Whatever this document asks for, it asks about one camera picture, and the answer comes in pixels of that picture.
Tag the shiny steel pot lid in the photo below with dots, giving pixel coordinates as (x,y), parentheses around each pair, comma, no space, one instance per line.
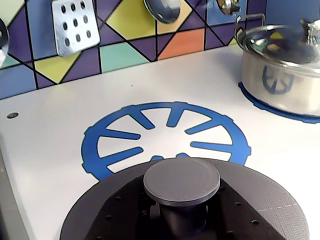
(280,47)

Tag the shiny metal hanging utensil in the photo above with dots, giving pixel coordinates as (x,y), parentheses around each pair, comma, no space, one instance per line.
(228,6)

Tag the perforated metal spatula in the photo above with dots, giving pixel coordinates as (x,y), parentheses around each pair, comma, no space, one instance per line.
(75,27)

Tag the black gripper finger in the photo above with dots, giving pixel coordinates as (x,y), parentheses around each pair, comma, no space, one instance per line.
(120,220)
(240,222)

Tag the metal ladle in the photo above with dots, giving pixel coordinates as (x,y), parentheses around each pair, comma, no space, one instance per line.
(163,10)

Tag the dark gray round lid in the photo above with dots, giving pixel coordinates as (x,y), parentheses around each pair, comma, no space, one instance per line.
(182,180)

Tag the stainless steel pot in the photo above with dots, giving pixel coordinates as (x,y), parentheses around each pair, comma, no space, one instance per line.
(275,85)

